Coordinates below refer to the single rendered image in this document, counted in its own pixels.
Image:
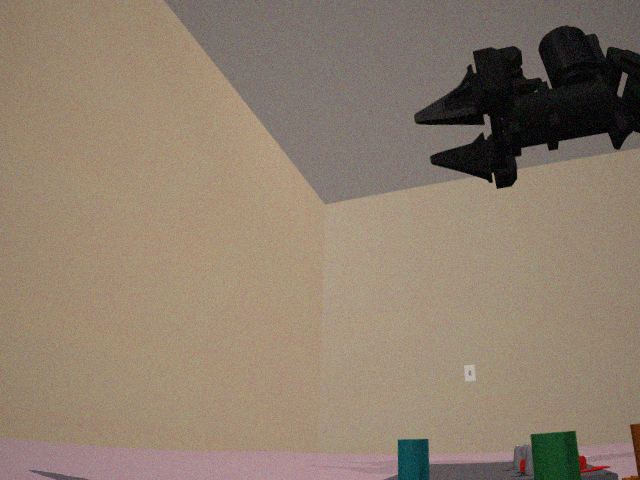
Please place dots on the teal gear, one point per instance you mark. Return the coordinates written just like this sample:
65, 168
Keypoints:
413, 459

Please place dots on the red gear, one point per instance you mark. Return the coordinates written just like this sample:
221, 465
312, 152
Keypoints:
583, 464

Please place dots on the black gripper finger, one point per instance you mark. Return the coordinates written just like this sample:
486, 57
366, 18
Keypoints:
461, 106
471, 159

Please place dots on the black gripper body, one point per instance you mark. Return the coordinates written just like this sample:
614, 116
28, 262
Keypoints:
528, 119

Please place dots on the orange gear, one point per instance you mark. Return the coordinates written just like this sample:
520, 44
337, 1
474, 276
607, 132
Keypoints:
635, 430

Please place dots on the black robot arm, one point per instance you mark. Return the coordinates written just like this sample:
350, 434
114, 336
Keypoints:
588, 81

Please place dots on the red curved arrow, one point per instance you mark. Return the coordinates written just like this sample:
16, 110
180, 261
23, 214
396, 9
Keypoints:
595, 469

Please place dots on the green gear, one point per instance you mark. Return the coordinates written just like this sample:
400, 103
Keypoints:
555, 456

